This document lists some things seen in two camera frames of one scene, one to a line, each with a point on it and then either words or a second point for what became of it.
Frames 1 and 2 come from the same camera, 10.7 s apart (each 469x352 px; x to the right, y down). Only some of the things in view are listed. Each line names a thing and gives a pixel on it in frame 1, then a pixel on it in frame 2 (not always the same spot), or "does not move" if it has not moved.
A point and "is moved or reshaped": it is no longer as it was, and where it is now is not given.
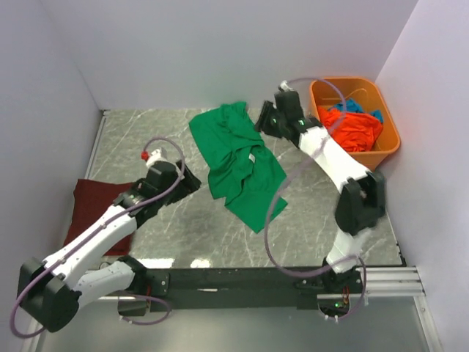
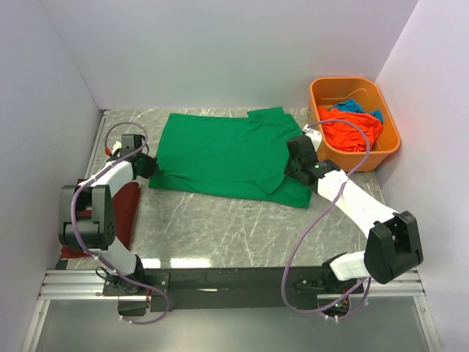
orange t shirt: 356,132 does not move
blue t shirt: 352,105 does not move
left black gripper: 187,185 to 152,166
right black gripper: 263,122 to 289,171
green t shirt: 243,169 is moved or reshaped
